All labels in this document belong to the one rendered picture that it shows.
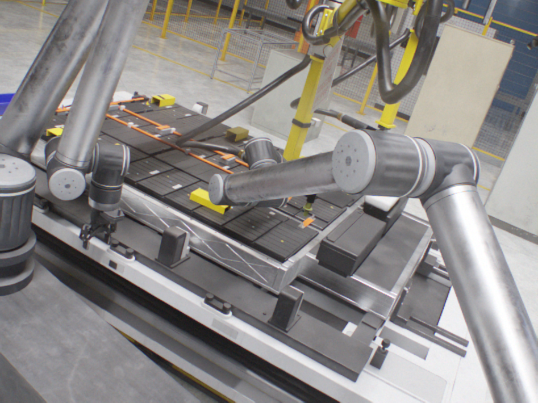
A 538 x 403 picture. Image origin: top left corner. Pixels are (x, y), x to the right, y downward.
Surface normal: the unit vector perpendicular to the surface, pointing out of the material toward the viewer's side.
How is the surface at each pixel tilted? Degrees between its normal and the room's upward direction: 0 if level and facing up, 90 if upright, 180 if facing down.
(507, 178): 90
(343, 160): 90
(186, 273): 0
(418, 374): 0
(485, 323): 77
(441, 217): 82
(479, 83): 90
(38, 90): 82
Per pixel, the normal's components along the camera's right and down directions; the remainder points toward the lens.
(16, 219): 0.79, 0.43
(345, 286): -0.42, 0.23
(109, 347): 0.28, -0.89
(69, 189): 0.39, 0.45
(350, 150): -0.85, -0.05
